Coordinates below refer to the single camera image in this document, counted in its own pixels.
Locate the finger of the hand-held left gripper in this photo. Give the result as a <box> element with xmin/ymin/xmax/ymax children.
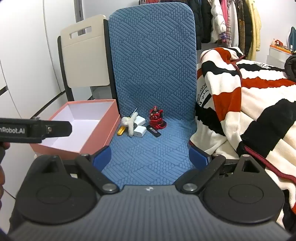
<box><xmin>46</xmin><ymin>120</ymin><xmax>72</xmax><ymax>138</ymax></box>

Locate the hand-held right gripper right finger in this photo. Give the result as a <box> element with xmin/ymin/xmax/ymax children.
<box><xmin>174</xmin><ymin>140</ymin><xmax>269</xmax><ymax>194</ymax></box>

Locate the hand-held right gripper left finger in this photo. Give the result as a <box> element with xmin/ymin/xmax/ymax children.
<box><xmin>35</xmin><ymin>146</ymin><xmax>120</xmax><ymax>194</ymax></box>

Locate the pink cardboard box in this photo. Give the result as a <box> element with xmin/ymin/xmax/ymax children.
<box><xmin>30</xmin><ymin>99</ymin><xmax>121</xmax><ymax>160</ymax></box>

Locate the white plush toy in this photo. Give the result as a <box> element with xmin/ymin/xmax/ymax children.
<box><xmin>121</xmin><ymin>112</ymin><xmax>139</xmax><ymax>138</ymax></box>

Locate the black tag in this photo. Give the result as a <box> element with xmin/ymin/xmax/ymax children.
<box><xmin>146</xmin><ymin>125</ymin><xmax>161</xmax><ymax>139</ymax></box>

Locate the yellow utility knife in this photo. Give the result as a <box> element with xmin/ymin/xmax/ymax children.
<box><xmin>117</xmin><ymin>107</ymin><xmax>139</xmax><ymax>136</ymax></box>

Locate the red lion dance figurine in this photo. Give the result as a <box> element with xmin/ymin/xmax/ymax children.
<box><xmin>148</xmin><ymin>105</ymin><xmax>167</xmax><ymax>130</ymax></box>

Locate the white wardrobe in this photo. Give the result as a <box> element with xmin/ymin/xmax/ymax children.
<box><xmin>0</xmin><ymin>0</ymin><xmax>84</xmax><ymax>197</ymax></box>

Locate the beige folding chair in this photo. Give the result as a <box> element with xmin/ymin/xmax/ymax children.
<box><xmin>57</xmin><ymin>14</ymin><xmax>116</xmax><ymax>102</ymax></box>

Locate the striped fleece blanket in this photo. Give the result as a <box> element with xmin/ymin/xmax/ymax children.
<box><xmin>195</xmin><ymin>46</ymin><xmax>296</xmax><ymax>233</ymax></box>

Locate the blue quilted mat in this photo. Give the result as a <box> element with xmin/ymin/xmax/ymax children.
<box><xmin>101</xmin><ymin>3</ymin><xmax>212</xmax><ymax>186</ymax></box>

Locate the white side cabinet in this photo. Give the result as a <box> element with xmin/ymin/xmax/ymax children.
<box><xmin>266</xmin><ymin>45</ymin><xmax>296</xmax><ymax>69</ymax></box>

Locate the dark cloth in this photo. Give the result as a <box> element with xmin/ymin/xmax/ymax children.
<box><xmin>284</xmin><ymin>54</ymin><xmax>296</xmax><ymax>83</ymax></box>

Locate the row of hanging clothes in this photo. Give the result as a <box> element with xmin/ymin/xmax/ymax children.
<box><xmin>139</xmin><ymin>0</ymin><xmax>262</xmax><ymax>60</ymax></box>

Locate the teal ornament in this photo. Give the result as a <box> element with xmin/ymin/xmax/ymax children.
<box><xmin>287</xmin><ymin>30</ymin><xmax>296</xmax><ymax>51</ymax></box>

